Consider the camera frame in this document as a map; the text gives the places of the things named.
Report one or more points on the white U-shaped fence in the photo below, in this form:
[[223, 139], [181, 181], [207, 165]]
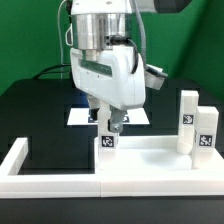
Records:
[[15, 185]]

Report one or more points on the tag marker plate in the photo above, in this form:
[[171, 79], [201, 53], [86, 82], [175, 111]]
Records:
[[81, 116]]

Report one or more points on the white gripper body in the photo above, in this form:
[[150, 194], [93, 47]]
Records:
[[114, 83]]

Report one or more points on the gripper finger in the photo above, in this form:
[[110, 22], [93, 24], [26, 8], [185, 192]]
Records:
[[94, 103], [115, 123]]

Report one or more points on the white desk top tray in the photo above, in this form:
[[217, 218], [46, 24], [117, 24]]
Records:
[[148, 156]]

